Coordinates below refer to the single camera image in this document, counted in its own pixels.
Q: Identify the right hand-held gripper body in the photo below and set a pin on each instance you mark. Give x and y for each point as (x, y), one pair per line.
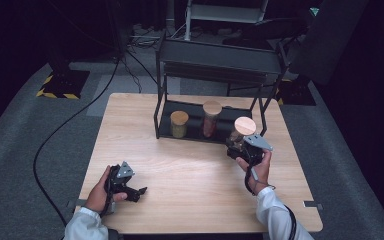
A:
(253, 150)

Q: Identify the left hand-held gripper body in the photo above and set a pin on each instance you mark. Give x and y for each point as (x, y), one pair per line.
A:
(118, 185)

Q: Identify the tall glass jar wooden lid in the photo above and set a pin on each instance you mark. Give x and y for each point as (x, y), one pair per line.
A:
(245, 126)

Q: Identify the medium glass jar wooden lid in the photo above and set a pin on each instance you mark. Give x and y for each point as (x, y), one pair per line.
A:
(212, 115)

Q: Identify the black two-tier metal shelf rack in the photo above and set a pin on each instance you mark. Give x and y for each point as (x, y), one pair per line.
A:
(193, 125)

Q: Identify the short glass jar wooden lid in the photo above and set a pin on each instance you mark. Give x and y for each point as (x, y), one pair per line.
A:
(179, 123)

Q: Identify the person's right hand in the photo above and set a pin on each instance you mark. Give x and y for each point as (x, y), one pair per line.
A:
(261, 175)

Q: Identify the person's left hand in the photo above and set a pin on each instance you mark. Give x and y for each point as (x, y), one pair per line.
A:
(96, 200)

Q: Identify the black base with hazard stripes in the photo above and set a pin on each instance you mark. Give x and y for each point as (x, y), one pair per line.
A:
(296, 93)
(66, 83)

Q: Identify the white metal stand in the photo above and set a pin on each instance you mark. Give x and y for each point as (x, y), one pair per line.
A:
(225, 13)

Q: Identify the large dark panel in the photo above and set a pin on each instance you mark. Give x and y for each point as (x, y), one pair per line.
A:
(326, 36)

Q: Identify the grey metal table bracket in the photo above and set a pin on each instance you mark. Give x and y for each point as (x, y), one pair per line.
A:
(78, 202)
(312, 205)

